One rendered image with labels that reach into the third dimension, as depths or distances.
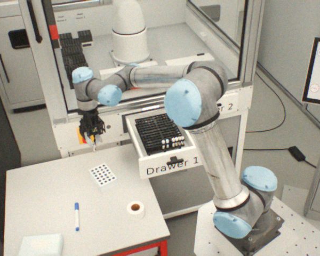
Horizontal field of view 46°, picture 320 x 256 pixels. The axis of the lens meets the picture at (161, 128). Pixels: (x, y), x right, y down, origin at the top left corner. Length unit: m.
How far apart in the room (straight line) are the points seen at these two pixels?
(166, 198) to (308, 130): 1.51
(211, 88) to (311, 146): 2.22
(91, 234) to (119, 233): 0.11
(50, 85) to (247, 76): 0.95
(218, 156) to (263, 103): 2.51
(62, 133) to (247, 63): 0.95
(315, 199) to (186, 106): 1.60
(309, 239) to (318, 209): 0.97
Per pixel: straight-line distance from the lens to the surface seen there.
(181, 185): 2.26
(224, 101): 1.93
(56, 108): 1.72
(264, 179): 1.28
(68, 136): 1.82
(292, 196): 2.70
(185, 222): 2.49
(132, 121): 1.85
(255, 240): 1.40
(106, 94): 1.28
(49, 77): 1.64
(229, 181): 1.13
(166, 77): 1.22
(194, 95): 0.98
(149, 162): 1.56
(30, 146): 3.25
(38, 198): 1.72
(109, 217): 1.57
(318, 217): 2.57
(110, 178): 1.66
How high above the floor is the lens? 1.97
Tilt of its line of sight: 38 degrees down
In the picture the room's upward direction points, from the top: 2 degrees counter-clockwise
